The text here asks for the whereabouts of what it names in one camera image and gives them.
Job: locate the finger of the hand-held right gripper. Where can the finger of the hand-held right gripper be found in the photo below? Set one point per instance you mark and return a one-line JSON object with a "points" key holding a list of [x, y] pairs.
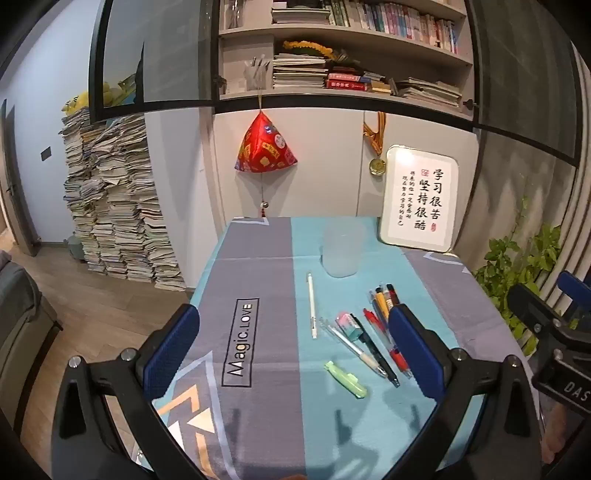
{"points": [[572, 288], [526, 304]]}

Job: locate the glass cabinet door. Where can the glass cabinet door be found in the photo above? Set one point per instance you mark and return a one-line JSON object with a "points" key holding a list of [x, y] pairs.
{"points": [[521, 83], [175, 55]]}

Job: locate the stack of grey books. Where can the stack of grey books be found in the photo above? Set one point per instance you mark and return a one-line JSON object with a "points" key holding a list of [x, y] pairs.
{"points": [[300, 16]]}

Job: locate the gold medal with striped ribbon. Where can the gold medal with striped ribbon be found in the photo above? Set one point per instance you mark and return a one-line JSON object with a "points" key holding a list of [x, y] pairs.
{"points": [[377, 166]]}

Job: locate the grey bookshelf cabinet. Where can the grey bookshelf cabinet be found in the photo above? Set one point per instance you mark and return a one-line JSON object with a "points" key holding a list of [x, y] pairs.
{"points": [[277, 94]]}

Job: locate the clear pen with white grip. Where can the clear pen with white grip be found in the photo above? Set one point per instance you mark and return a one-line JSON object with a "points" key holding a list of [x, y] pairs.
{"points": [[364, 359]]}

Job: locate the green leafy plant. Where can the green leafy plant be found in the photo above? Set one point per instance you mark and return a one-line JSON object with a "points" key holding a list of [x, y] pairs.
{"points": [[503, 263]]}

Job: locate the pile of magazines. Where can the pile of magazines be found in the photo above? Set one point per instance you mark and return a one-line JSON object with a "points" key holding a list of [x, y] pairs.
{"points": [[298, 74]]}

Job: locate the grey fluted wall panel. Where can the grey fluted wall panel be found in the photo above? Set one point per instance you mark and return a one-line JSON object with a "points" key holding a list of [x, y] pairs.
{"points": [[575, 203]]}

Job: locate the pile of worn booklets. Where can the pile of worn booklets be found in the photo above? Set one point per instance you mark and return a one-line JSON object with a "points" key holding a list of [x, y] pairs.
{"points": [[429, 92]]}

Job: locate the small green bin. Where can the small green bin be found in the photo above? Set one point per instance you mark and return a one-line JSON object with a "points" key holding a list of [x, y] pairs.
{"points": [[76, 251]]}

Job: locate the pile of stacked books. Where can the pile of stacked books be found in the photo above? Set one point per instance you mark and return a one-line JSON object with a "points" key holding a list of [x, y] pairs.
{"points": [[115, 221]]}

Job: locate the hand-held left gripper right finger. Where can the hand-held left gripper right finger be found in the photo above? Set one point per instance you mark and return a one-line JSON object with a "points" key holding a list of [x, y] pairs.
{"points": [[415, 355]]}

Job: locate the row of colourful books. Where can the row of colourful books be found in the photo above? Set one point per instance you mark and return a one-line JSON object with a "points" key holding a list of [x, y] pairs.
{"points": [[397, 18]]}

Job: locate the yellow plush toy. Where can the yellow plush toy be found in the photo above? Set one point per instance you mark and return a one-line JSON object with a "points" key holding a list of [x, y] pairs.
{"points": [[78, 99]]}

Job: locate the blue pen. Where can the blue pen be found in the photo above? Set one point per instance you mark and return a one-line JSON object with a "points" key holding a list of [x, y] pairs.
{"points": [[373, 297]]}

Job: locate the pile of dark books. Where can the pile of dark books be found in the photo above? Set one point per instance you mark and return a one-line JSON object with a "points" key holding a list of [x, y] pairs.
{"points": [[381, 85]]}

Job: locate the stack of red books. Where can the stack of red books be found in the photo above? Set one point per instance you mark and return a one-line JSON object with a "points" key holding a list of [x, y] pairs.
{"points": [[346, 84]]}

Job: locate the white framed calligraphy board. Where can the white framed calligraphy board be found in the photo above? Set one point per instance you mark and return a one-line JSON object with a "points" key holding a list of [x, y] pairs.
{"points": [[415, 198]]}

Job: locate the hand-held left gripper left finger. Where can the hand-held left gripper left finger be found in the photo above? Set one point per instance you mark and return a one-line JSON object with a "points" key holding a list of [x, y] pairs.
{"points": [[173, 350]]}

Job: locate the grey sofa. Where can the grey sofa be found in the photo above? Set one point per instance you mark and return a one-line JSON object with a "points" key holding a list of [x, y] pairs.
{"points": [[23, 323]]}

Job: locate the clear shelf pen holder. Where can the clear shelf pen holder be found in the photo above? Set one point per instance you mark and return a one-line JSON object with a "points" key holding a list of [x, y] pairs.
{"points": [[256, 78]]}

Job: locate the green highlighter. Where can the green highlighter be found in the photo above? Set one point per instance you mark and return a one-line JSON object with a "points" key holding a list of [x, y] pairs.
{"points": [[346, 381]]}

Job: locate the grey door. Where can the grey door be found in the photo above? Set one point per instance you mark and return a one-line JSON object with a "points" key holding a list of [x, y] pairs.
{"points": [[16, 184]]}

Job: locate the red pyramid hanging ornament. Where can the red pyramid hanging ornament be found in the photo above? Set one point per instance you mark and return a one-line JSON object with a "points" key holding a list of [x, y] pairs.
{"points": [[263, 147]]}

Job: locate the glass jar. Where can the glass jar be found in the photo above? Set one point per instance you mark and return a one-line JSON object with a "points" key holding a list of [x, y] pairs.
{"points": [[234, 16]]}

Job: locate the blue and grey tablecloth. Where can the blue and grey tablecloth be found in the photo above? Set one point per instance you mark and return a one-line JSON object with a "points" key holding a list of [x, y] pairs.
{"points": [[277, 277]]}

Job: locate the translucent plastic cup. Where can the translucent plastic cup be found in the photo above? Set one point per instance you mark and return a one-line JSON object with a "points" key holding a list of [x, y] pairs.
{"points": [[341, 254]]}

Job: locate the yellow pen with black tip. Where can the yellow pen with black tip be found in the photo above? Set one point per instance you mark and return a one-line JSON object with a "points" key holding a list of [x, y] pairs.
{"points": [[382, 302]]}

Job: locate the yellow flower garland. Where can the yellow flower garland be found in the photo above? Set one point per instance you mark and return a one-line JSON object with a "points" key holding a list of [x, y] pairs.
{"points": [[307, 47]]}

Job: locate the pink and teal eraser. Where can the pink and teal eraser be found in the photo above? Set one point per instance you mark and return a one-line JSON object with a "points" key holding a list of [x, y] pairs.
{"points": [[348, 323]]}

